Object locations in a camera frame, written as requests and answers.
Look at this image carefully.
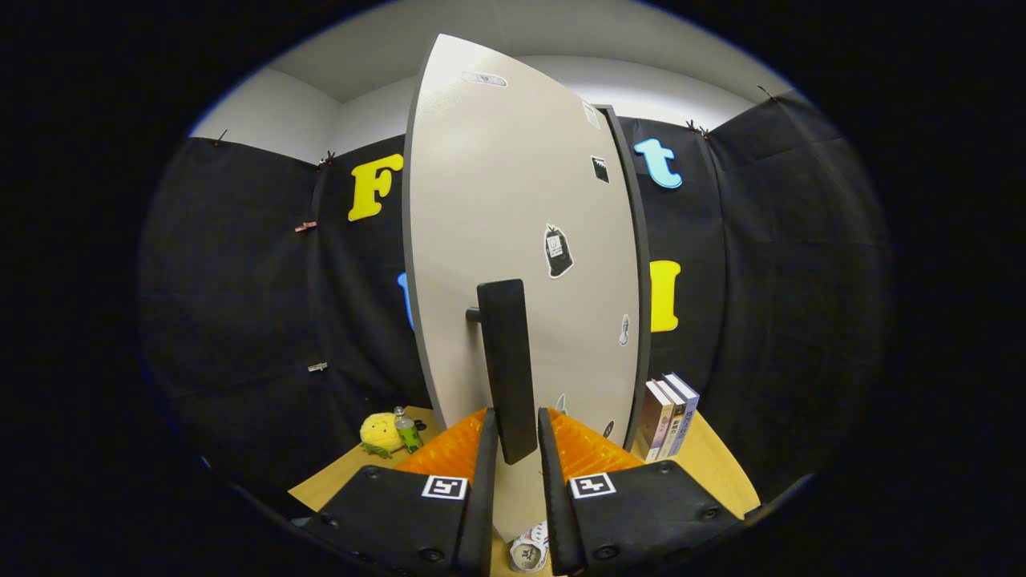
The green drink bottle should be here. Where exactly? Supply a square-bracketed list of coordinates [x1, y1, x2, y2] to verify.
[393, 406, 424, 454]

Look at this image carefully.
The yellow plush toy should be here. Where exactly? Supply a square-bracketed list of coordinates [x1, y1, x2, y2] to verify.
[359, 412, 406, 459]

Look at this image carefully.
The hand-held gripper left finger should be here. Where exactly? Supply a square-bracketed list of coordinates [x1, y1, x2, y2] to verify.
[301, 407, 499, 577]

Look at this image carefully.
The dark grey shoe cabinet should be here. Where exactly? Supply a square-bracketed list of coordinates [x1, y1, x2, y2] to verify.
[597, 104, 652, 450]

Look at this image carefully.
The black backdrop cloth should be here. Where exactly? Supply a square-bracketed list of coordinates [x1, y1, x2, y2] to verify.
[140, 88, 895, 514]

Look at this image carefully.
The black door handle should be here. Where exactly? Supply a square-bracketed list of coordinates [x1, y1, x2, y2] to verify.
[467, 279, 539, 466]

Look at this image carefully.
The pale spine book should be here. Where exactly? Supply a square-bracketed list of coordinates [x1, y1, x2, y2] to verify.
[656, 377, 689, 459]

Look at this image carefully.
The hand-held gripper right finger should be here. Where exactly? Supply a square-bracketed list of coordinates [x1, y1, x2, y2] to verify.
[537, 407, 742, 576]

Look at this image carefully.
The white canvas shoe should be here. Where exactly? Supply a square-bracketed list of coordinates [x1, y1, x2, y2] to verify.
[510, 521, 552, 574]

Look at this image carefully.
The beige shoe cabinet door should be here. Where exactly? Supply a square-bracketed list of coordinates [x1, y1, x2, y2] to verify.
[401, 34, 642, 542]

